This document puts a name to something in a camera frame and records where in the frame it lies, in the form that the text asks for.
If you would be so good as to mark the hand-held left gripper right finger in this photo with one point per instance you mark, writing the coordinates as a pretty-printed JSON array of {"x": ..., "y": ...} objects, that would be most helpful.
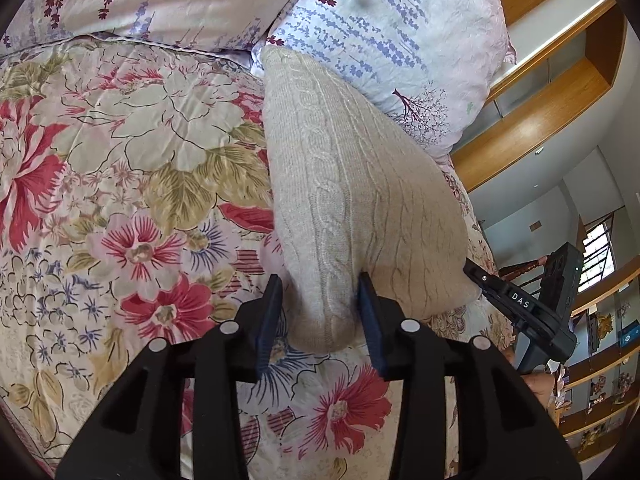
[{"x": 372, "y": 325}]

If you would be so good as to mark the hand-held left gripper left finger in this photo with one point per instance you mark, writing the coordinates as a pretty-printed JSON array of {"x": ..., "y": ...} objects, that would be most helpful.
[{"x": 267, "y": 320}]

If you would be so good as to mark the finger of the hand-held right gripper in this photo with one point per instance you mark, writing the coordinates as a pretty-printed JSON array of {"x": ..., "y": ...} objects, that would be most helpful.
[{"x": 505, "y": 297}]

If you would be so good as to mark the person's right hand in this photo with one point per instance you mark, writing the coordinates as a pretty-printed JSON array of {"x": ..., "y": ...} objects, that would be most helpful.
[{"x": 539, "y": 386}]

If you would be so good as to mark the dark wooden railing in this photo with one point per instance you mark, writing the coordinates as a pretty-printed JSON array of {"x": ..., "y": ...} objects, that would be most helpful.
[{"x": 520, "y": 270}]

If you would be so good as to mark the barred window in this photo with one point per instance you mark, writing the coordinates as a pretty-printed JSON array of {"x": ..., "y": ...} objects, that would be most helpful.
[{"x": 600, "y": 255}]

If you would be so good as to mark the wooden display shelf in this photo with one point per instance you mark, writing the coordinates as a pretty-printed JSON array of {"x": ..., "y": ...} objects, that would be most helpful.
[{"x": 600, "y": 365}]

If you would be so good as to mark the blue box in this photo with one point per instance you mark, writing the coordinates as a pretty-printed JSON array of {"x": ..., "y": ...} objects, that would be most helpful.
[{"x": 631, "y": 335}]

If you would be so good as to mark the wooden headboard shelf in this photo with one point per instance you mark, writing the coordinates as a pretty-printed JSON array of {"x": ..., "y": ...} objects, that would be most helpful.
[{"x": 540, "y": 130}]

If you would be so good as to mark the floral bedspread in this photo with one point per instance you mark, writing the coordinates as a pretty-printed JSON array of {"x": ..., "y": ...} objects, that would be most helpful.
[{"x": 125, "y": 185}]

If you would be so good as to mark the pale blue floral pillow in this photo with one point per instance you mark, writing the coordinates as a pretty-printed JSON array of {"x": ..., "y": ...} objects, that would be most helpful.
[{"x": 400, "y": 35}]

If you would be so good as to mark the white floral pillow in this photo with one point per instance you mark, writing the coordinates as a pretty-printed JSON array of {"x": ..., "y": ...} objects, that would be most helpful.
[{"x": 175, "y": 0}]

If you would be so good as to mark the small wall plaque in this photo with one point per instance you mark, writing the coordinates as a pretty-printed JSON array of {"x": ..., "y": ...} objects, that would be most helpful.
[{"x": 536, "y": 224}]

